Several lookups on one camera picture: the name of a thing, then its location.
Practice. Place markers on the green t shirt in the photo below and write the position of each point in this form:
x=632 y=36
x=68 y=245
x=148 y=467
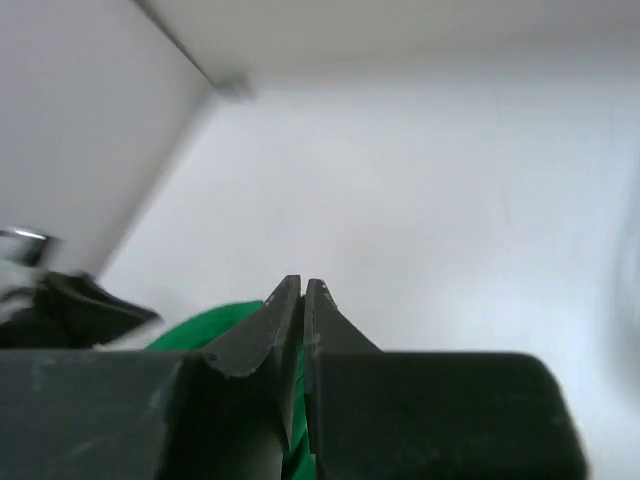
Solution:
x=205 y=327

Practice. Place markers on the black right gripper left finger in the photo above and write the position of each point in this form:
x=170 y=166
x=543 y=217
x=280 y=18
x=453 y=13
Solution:
x=254 y=364

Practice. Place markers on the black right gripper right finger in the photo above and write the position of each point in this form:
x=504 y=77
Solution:
x=344 y=380

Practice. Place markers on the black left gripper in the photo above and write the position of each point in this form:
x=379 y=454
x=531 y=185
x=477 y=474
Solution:
x=67 y=312

